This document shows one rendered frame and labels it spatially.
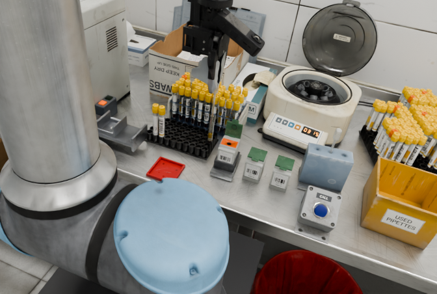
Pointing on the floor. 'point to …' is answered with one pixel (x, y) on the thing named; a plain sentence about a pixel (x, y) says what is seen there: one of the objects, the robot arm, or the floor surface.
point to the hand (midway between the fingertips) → (215, 87)
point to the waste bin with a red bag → (304, 275)
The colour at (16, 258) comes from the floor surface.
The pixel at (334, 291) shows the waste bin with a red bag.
